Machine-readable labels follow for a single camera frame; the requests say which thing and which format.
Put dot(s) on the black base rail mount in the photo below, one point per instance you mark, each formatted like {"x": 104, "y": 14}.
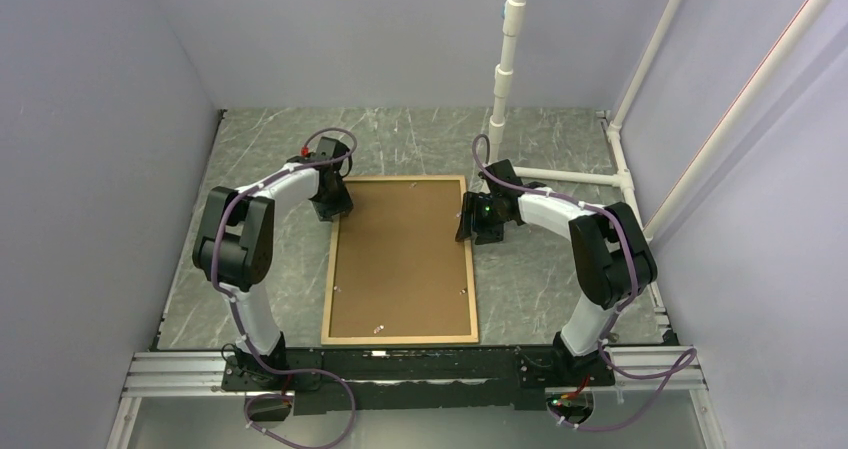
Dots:
{"x": 328, "y": 380}

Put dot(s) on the wooden picture frame green inlay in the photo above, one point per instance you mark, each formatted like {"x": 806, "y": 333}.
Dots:
{"x": 474, "y": 287}

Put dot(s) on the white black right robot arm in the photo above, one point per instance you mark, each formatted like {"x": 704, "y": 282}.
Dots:
{"x": 613, "y": 261}

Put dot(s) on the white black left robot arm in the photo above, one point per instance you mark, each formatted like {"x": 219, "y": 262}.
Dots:
{"x": 234, "y": 246}

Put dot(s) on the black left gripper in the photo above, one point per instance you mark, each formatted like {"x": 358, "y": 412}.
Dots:
{"x": 344, "y": 203}

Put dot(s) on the white pvc pipe stand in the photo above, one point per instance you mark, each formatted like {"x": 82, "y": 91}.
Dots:
{"x": 674, "y": 66}

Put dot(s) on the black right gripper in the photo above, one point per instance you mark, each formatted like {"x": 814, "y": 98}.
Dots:
{"x": 469, "y": 215}

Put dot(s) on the brown mdf backing board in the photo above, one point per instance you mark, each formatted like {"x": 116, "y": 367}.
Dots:
{"x": 401, "y": 260}

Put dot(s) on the aluminium extrusion rail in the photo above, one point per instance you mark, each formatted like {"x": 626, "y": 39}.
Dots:
{"x": 168, "y": 374}

